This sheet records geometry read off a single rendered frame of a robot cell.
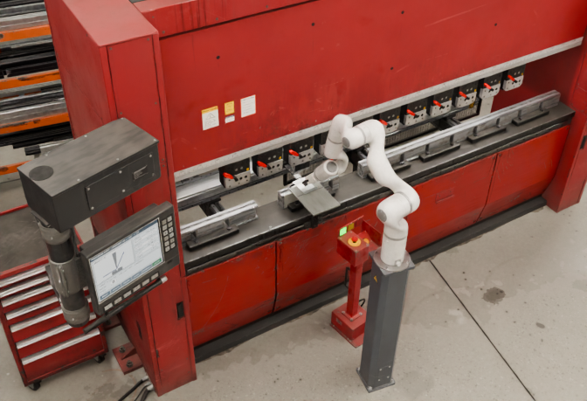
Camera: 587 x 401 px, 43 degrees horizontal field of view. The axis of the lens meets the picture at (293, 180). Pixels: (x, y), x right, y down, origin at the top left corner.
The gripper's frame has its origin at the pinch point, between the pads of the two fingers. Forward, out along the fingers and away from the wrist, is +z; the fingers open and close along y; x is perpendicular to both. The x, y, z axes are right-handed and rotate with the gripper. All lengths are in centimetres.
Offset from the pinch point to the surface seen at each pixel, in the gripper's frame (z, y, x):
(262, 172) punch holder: -8.3, 28.1, -12.7
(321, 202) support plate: -2.6, -0.1, 13.4
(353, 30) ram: -63, -26, -59
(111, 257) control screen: -66, 128, 8
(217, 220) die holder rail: 11, 55, 2
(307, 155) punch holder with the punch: -8.8, -0.3, -13.1
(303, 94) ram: -40, 3, -40
